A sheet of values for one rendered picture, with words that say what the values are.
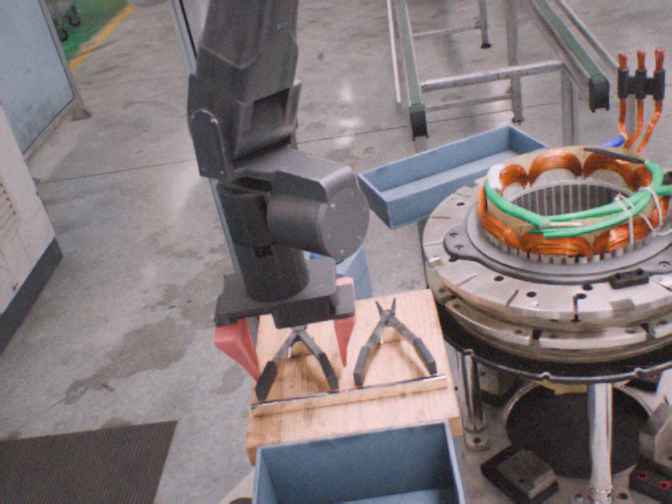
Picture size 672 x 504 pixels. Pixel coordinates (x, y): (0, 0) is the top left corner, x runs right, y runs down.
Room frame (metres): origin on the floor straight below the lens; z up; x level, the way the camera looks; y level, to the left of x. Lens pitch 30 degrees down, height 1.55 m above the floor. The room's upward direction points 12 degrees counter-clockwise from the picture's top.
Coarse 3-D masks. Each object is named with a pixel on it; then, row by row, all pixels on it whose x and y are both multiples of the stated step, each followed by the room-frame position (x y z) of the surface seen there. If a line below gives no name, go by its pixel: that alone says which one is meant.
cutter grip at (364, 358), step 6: (360, 348) 0.59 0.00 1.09; (366, 348) 0.58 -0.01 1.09; (360, 354) 0.58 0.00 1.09; (366, 354) 0.58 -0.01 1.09; (360, 360) 0.57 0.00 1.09; (366, 360) 0.57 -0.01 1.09; (354, 366) 0.56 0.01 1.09; (360, 366) 0.56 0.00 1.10; (366, 366) 0.57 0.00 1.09; (354, 372) 0.55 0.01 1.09; (360, 372) 0.55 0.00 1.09; (366, 372) 0.57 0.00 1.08; (354, 378) 0.55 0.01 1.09; (360, 378) 0.55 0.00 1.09; (360, 384) 0.55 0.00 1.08
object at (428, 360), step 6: (414, 342) 0.58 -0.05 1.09; (420, 342) 0.58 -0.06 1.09; (414, 348) 0.58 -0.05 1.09; (420, 348) 0.57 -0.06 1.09; (426, 348) 0.57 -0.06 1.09; (420, 354) 0.56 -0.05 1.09; (426, 354) 0.56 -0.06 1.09; (432, 354) 0.56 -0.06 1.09; (420, 360) 0.57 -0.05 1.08; (426, 360) 0.55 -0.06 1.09; (432, 360) 0.55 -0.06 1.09; (426, 366) 0.55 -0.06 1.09; (432, 366) 0.55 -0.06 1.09; (432, 372) 0.55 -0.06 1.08
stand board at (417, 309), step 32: (416, 320) 0.65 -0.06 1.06; (256, 352) 0.65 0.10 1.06; (352, 352) 0.62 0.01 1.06; (384, 352) 0.61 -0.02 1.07; (288, 384) 0.59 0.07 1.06; (320, 384) 0.58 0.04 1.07; (352, 384) 0.57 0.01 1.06; (448, 384) 0.55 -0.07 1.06; (288, 416) 0.55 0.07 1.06; (320, 416) 0.54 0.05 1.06; (352, 416) 0.53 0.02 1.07; (384, 416) 0.52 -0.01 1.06; (416, 416) 0.51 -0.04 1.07; (448, 416) 0.51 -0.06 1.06; (256, 448) 0.52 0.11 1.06
